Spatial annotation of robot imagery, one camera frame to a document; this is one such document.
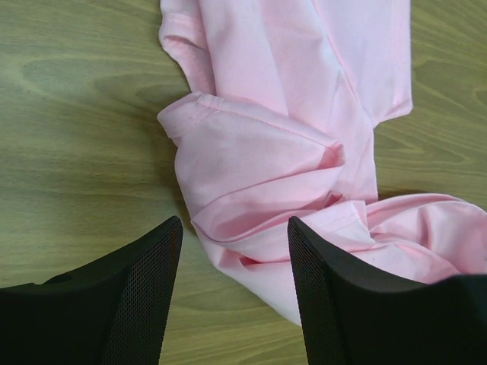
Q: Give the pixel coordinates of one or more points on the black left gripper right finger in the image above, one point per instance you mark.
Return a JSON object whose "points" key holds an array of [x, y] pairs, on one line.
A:
{"points": [[354, 313]]}

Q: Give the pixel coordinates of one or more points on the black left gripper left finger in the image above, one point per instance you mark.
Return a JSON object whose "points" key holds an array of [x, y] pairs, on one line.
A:
{"points": [[112, 310]]}

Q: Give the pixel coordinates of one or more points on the pink t shirt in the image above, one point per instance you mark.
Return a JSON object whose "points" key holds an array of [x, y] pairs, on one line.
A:
{"points": [[279, 122]]}

